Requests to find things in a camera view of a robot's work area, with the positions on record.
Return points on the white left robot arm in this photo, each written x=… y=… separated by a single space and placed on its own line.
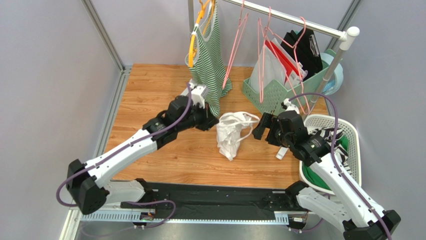
x=90 y=183

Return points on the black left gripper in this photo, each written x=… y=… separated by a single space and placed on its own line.
x=209 y=120

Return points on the green plastic basket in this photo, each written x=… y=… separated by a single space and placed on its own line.
x=275 y=92

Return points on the white paper box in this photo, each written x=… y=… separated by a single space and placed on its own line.
x=292 y=81

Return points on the white tank top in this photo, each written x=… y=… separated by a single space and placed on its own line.
x=232 y=129

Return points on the black folder with clip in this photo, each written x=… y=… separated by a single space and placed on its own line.
x=306 y=50

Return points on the green garment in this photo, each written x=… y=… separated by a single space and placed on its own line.
x=341 y=150

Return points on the yellow plastic hanger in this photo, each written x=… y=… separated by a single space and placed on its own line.
x=192 y=47

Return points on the green striped tank top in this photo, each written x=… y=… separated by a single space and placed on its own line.
x=208 y=68

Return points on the grey translucent folder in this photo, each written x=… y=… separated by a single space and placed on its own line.
x=268 y=66

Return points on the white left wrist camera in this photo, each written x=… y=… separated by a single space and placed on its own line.
x=198 y=94

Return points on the white laundry basket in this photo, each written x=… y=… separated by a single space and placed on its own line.
x=319 y=121

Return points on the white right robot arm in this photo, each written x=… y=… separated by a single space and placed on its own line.
x=357 y=216

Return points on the red folder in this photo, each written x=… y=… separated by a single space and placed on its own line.
x=284 y=58

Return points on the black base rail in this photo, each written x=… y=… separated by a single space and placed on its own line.
x=204 y=202

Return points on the light blue round object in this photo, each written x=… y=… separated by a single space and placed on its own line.
x=337 y=78

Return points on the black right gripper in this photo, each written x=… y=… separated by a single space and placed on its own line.
x=267 y=124

